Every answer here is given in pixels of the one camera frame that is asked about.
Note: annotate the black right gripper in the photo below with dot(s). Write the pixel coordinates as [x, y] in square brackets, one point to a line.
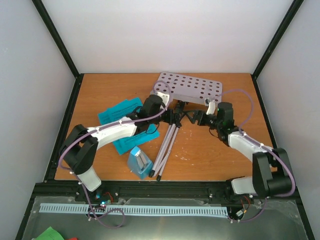
[202, 113]

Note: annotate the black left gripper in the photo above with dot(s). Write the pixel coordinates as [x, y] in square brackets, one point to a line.
[170, 119]

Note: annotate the white tripod music stand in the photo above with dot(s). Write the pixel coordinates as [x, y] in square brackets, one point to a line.
[196, 99]

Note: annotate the blue sheet music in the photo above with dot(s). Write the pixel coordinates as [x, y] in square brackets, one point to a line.
[151, 134]
[115, 113]

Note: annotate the blue metronome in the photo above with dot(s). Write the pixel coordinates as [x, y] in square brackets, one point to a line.
[139, 163]

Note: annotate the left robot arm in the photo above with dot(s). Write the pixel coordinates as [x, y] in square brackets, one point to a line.
[80, 147]

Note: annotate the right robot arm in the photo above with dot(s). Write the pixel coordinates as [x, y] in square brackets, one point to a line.
[271, 172]

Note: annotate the red paper piece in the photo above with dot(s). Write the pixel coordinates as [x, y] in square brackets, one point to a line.
[73, 238]

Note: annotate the green paper sheet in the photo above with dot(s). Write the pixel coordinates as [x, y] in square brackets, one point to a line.
[49, 234]

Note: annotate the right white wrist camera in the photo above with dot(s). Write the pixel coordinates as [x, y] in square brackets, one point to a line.
[211, 106]

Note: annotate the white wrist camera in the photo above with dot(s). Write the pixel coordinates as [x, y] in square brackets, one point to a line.
[166, 98]
[211, 106]

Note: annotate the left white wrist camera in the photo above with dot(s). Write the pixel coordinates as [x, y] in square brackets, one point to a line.
[166, 98]

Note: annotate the black aluminium frame rail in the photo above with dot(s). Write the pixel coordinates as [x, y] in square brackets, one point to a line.
[212, 192]

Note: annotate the grey slotted cable duct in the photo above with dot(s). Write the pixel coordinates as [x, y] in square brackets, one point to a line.
[137, 210]

